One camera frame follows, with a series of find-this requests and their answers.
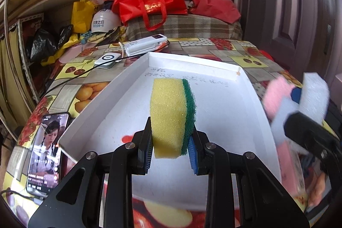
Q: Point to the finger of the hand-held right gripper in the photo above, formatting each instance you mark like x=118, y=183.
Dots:
x=307, y=131

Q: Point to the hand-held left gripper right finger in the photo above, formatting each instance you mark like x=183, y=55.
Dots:
x=193, y=161

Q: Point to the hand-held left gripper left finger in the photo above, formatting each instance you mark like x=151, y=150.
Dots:
x=148, y=161

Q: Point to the white plush puff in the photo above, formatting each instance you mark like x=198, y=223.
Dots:
x=315, y=97

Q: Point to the yellow green scouring sponge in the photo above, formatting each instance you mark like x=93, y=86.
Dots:
x=165, y=115

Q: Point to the white shallow cardboard box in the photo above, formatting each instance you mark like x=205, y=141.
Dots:
x=227, y=123

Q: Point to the red cloth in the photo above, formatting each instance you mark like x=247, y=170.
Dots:
x=265, y=53

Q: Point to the black smartphone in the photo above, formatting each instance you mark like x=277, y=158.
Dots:
x=45, y=150

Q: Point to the white round charger pad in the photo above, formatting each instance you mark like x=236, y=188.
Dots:
x=108, y=58

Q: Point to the white power bank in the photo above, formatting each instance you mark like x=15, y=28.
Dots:
x=144, y=43

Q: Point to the fruit print tablecloth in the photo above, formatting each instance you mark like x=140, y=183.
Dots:
x=213, y=43

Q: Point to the dark panelled door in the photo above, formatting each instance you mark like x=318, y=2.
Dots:
x=294, y=3

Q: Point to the plaid cushion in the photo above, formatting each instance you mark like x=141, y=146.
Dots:
x=187, y=27

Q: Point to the yellow black raincoat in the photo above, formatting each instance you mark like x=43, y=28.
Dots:
x=80, y=39

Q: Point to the white helmet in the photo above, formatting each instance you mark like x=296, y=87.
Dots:
x=103, y=21

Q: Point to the small black plastic bag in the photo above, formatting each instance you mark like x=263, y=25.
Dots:
x=65, y=33

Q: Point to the red tote bag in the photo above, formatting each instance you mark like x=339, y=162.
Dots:
x=152, y=3

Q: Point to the large black plastic bag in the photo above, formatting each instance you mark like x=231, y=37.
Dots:
x=42, y=41

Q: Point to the yellow shopping bag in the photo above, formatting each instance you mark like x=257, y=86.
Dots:
x=81, y=14

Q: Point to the yellow curtain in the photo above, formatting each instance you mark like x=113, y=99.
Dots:
x=8, y=70

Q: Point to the metal shelf rack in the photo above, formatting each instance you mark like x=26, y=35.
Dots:
x=24, y=43

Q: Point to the wooden shelf board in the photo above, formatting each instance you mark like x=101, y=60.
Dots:
x=40, y=1

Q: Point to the curved steel tube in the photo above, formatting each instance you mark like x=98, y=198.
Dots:
x=8, y=3

